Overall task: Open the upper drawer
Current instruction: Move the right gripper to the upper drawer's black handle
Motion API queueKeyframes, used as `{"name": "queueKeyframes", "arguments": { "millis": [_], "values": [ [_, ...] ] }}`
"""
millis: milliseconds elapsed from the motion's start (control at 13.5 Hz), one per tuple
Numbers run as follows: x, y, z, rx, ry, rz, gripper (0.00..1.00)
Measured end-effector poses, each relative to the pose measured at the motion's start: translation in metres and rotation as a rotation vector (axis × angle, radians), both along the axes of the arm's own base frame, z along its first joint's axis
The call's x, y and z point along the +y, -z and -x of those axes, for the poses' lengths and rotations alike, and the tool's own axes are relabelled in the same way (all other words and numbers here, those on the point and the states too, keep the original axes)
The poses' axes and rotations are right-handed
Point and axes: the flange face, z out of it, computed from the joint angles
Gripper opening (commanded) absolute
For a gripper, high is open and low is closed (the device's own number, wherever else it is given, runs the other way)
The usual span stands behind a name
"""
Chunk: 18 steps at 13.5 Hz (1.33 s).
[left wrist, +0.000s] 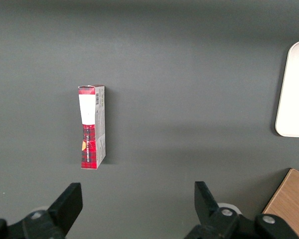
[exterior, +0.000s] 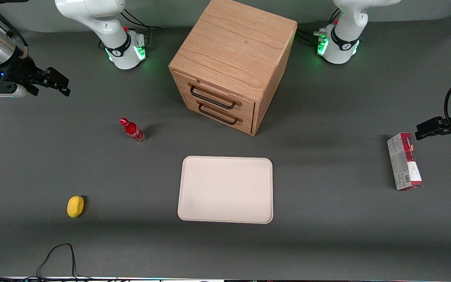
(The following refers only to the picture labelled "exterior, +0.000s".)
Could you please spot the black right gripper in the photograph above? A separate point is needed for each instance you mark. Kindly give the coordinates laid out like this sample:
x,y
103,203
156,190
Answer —
x,y
18,70

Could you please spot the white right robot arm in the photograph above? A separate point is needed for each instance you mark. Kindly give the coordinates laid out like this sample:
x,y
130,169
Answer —
x,y
108,23

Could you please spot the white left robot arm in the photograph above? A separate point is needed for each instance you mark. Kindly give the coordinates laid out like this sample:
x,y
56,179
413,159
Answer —
x,y
345,35

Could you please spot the wooden drawer cabinet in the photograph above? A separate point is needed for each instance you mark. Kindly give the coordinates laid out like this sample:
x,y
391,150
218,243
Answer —
x,y
233,43

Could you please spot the red and grey carton box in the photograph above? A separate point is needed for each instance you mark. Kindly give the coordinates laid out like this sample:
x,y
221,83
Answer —
x,y
404,162

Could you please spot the red cola bottle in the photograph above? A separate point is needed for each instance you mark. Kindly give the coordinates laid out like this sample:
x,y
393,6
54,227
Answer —
x,y
133,131

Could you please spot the yellow lemon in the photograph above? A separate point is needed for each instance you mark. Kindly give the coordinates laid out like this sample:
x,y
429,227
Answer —
x,y
75,206

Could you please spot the beige plastic tray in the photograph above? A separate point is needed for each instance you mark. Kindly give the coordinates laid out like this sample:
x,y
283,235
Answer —
x,y
225,190

